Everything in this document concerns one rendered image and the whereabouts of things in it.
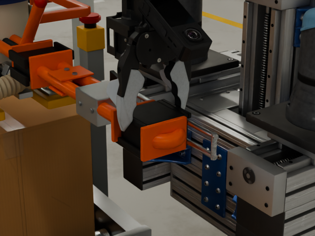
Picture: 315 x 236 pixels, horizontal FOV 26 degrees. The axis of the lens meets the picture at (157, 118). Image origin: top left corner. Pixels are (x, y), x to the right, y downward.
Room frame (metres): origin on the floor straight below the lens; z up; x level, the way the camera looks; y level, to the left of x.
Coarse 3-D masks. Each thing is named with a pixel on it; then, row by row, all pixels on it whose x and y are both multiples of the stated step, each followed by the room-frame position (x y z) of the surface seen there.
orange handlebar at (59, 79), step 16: (64, 0) 1.63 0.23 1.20; (48, 16) 1.49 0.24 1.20; (64, 16) 1.52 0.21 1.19; (80, 16) 1.54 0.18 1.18; (0, 48) 1.25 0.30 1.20; (64, 64) 1.14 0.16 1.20; (48, 80) 1.08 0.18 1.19; (64, 80) 1.05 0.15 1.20; (80, 80) 1.08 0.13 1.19; (96, 80) 1.06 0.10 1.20; (160, 144) 0.83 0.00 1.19; (176, 144) 0.84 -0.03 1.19
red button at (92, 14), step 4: (88, 16) 2.09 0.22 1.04; (92, 16) 2.09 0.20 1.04; (96, 16) 2.10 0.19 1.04; (100, 16) 2.11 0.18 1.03; (80, 20) 2.10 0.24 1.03; (84, 20) 2.08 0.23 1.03; (88, 20) 2.08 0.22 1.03; (92, 20) 2.08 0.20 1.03; (96, 20) 2.09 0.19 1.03; (84, 24) 2.11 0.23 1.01; (88, 24) 2.10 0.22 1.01; (92, 24) 2.10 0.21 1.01; (96, 24) 2.12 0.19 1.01; (88, 28) 2.10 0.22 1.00; (92, 28) 2.10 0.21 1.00
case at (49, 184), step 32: (0, 128) 1.43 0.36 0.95; (32, 128) 1.45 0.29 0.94; (64, 128) 1.49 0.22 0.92; (0, 160) 1.40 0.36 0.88; (32, 160) 1.44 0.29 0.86; (64, 160) 1.49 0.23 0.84; (0, 192) 1.39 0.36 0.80; (32, 192) 1.44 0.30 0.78; (64, 192) 1.49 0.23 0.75; (0, 224) 1.39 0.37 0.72; (32, 224) 1.43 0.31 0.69; (64, 224) 1.48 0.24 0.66
